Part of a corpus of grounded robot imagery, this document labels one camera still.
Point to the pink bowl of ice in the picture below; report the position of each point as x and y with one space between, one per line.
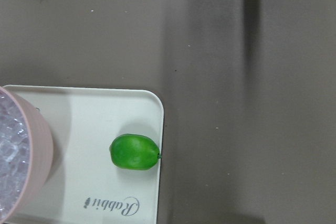
26 152

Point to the green lime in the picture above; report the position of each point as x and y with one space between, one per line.
134 152

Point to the cream plastic tray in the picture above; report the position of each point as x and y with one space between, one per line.
84 186

